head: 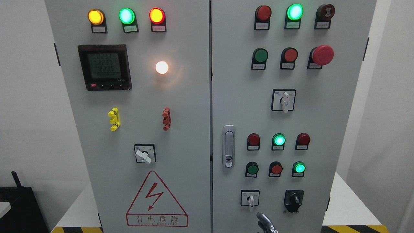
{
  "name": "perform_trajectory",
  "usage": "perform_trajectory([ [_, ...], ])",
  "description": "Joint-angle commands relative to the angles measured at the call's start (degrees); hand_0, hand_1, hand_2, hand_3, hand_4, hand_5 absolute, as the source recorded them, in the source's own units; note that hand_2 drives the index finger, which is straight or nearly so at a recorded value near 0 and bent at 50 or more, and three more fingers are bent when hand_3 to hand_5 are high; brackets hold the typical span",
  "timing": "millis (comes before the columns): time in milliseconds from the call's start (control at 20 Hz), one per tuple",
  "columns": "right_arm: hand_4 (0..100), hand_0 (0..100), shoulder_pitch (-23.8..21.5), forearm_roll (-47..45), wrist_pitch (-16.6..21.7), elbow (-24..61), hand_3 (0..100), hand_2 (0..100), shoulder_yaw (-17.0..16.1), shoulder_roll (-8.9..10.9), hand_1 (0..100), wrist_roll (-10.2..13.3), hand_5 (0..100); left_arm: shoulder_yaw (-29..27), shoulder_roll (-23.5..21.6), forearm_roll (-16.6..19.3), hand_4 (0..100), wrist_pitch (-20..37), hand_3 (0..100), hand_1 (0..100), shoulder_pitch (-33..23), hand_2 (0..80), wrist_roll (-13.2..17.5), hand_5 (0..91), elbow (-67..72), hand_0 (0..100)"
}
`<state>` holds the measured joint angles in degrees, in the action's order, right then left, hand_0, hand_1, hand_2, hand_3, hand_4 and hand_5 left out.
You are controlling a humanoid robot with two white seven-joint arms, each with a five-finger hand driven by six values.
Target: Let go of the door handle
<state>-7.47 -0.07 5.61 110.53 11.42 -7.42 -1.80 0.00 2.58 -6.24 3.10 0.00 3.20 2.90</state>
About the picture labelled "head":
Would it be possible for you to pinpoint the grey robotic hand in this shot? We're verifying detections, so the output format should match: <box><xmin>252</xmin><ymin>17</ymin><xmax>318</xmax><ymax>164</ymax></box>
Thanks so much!
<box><xmin>256</xmin><ymin>212</ymin><xmax>278</xmax><ymax>233</ymax></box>

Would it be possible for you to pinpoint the silver swing door handle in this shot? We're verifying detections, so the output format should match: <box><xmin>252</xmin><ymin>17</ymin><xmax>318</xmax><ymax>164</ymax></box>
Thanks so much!
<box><xmin>222</xmin><ymin>125</ymin><xmax>235</xmax><ymax>168</ymax></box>

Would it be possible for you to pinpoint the grey right cabinet door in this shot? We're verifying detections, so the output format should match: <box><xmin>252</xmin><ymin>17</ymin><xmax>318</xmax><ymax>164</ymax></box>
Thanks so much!
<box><xmin>211</xmin><ymin>0</ymin><xmax>376</xmax><ymax>233</ymax></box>

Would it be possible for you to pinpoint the grey cabinet door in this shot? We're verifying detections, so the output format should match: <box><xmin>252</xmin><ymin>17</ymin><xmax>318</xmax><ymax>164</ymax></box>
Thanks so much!
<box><xmin>45</xmin><ymin>0</ymin><xmax>211</xmax><ymax>233</ymax></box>
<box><xmin>211</xmin><ymin>0</ymin><xmax>376</xmax><ymax>233</ymax></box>

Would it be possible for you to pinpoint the grey left cabinet door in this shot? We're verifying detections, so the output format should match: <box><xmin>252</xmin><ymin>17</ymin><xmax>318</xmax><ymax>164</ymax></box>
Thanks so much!
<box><xmin>45</xmin><ymin>0</ymin><xmax>211</xmax><ymax>233</ymax></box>

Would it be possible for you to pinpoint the red push button lower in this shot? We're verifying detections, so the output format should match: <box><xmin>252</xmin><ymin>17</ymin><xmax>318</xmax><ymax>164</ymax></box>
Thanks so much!
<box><xmin>268</xmin><ymin>161</ymin><xmax>283</xmax><ymax>177</ymax></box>

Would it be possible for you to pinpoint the red push button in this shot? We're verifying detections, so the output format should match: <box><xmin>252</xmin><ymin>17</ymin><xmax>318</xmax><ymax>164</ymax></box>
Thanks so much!
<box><xmin>268</xmin><ymin>161</ymin><xmax>283</xmax><ymax>177</ymax></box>
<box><xmin>279</xmin><ymin>47</ymin><xmax>298</xmax><ymax>70</ymax></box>

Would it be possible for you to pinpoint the green lit push button lower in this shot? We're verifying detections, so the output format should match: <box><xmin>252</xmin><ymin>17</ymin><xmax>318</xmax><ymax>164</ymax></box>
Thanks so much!
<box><xmin>291</xmin><ymin>161</ymin><xmax>306</xmax><ymax>177</ymax></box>

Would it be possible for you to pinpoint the red indicator light middle left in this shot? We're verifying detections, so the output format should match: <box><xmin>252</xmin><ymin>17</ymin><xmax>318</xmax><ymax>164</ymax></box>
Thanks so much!
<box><xmin>247</xmin><ymin>133</ymin><xmax>260</xmax><ymax>151</ymax></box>

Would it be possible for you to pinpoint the green lit light middle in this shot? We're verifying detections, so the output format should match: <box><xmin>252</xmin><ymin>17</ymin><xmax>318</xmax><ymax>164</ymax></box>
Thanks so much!
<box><xmin>271</xmin><ymin>133</ymin><xmax>286</xmax><ymax>151</ymax></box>

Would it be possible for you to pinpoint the green lit light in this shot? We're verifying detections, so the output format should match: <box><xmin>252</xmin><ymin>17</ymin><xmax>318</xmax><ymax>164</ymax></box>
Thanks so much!
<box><xmin>284</xmin><ymin>3</ymin><xmax>303</xmax><ymax>29</ymax></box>
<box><xmin>271</xmin><ymin>133</ymin><xmax>286</xmax><ymax>151</ymax></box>

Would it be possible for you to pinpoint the red indicator light middle right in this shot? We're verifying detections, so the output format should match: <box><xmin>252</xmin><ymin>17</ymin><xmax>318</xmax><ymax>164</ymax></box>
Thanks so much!
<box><xmin>295</xmin><ymin>133</ymin><xmax>311</xmax><ymax>150</ymax></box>

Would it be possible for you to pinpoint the red electric hazard sticker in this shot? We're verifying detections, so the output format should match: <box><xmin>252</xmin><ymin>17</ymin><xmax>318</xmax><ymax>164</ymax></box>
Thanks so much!
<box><xmin>126</xmin><ymin>171</ymin><xmax>188</xmax><ymax>227</ymax></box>

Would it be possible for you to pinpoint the red terminal connector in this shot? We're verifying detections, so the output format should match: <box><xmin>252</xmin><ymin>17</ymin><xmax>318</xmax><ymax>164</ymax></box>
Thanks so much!
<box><xmin>162</xmin><ymin>107</ymin><xmax>171</xmax><ymax>131</ymax></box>

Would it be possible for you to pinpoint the green push button upper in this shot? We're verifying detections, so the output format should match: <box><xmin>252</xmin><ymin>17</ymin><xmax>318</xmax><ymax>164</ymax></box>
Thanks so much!
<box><xmin>251</xmin><ymin>48</ymin><xmax>268</xmax><ymax>70</ymax></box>

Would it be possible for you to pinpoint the red push button upper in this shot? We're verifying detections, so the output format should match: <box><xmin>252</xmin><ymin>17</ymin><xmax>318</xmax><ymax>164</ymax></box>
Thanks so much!
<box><xmin>279</xmin><ymin>47</ymin><xmax>298</xmax><ymax>70</ymax></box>

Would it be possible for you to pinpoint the red emergency stop button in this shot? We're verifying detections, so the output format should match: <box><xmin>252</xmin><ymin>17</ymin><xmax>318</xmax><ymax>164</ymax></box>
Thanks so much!
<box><xmin>307</xmin><ymin>45</ymin><xmax>334</xmax><ymax>70</ymax></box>

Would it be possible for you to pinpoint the yellow terminal connector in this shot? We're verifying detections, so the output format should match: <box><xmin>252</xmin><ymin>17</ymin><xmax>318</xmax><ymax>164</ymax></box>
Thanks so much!
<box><xmin>108</xmin><ymin>107</ymin><xmax>120</xmax><ymax>131</ymax></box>

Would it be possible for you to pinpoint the white lit indicator light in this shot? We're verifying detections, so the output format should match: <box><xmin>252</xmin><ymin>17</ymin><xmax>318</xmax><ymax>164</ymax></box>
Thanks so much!
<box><xmin>155</xmin><ymin>61</ymin><xmax>169</xmax><ymax>75</ymax></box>

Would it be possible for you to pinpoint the red indicator light top right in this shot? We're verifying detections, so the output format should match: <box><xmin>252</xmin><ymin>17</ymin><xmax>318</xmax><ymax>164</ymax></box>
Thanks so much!
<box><xmin>254</xmin><ymin>5</ymin><xmax>272</xmax><ymax>30</ymax></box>

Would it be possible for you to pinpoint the green lit light top right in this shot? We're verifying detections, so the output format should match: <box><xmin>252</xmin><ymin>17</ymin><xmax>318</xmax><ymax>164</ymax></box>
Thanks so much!
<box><xmin>284</xmin><ymin>3</ymin><xmax>303</xmax><ymax>29</ymax></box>

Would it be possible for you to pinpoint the black red buzzer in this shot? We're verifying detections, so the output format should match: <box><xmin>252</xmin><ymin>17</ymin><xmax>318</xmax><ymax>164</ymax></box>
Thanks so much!
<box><xmin>314</xmin><ymin>4</ymin><xmax>335</xmax><ymax>29</ymax></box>

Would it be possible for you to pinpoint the black digital power meter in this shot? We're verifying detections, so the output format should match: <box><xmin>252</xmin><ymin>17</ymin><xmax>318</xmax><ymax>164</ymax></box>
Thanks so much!
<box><xmin>77</xmin><ymin>44</ymin><xmax>133</xmax><ymax>91</ymax></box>

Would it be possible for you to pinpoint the red lit indicator light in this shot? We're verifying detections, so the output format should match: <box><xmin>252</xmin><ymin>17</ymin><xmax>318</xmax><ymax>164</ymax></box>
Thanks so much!
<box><xmin>149</xmin><ymin>7</ymin><xmax>167</xmax><ymax>32</ymax></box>

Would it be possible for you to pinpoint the black box with antenna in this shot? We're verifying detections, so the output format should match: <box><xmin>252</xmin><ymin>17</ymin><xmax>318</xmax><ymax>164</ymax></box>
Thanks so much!
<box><xmin>0</xmin><ymin>171</ymin><xmax>49</xmax><ymax>233</ymax></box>

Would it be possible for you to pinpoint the green indicator light top left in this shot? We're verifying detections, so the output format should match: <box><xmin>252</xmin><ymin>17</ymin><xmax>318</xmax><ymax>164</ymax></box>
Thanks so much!
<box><xmin>119</xmin><ymin>8</ymin><xmax>139</xmax><ymax>33</ymax></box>

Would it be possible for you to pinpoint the yellow indicator light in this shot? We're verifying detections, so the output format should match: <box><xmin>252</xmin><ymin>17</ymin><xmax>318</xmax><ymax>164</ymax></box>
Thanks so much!
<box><xmin>88</xmin><ymin>9</ymin><xmax>107</xmax><ymax>33</ymax></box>

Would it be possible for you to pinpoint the white rotary switch lower right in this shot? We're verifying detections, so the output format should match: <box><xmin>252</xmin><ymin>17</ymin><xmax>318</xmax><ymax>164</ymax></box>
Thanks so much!
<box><xmin>240</xmin><ymin>189</ymin><xmax>260</xmax><ymax>212</ymax></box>

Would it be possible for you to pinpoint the white rotary switch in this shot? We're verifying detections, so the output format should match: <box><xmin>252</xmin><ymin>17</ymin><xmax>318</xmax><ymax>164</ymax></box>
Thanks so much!
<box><xmin>240</xmin><ymin>189</ymin><xmax>260</xmax><ymax>212</ymax></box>
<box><xmin>271</xmin><ymin>89</ymin><xmax>296</xmax><ymax>113</ymax></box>

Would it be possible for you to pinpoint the black rotary knob switch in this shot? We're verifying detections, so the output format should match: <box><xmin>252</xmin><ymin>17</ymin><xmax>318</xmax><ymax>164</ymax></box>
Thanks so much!
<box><xmin>284</xmin><ymin>189</ymin><xmax>304</xmax><ymax>213</ymax></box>

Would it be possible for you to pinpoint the white rotary switch upper right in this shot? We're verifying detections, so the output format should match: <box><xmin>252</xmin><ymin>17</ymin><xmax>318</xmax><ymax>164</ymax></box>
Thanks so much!
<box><xmin>271</xmin><ymin>89</ymin><xmax>296</xmax><ymax>113</ymax></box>

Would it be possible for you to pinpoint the white rotary switch left door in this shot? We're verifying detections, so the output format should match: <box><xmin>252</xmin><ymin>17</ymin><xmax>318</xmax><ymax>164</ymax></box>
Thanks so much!
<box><xmin>134</xmin><ymin>144</ymin><xmax>157</xmax><ymax>165</ymax></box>

